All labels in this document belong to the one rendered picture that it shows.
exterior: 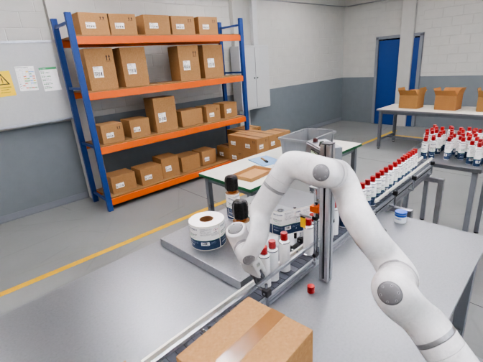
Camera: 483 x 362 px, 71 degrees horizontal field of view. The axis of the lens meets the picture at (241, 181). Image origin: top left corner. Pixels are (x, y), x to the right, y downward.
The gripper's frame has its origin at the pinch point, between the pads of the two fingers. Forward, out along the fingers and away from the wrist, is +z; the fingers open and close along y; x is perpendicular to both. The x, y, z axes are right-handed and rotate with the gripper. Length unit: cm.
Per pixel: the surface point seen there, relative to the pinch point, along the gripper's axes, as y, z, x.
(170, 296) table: 33.7, 2.4, 26.6
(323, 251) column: -14.0, 6.2, -29.8
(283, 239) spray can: -0.3, -4.4, -21.2
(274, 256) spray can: -2.0, -3.4, -11.7
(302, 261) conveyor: -1.6, 16.7, -27.3
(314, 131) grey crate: 133, 84, -240
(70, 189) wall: 435, 90, -32
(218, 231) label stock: 41.3, 2.0, -15.3
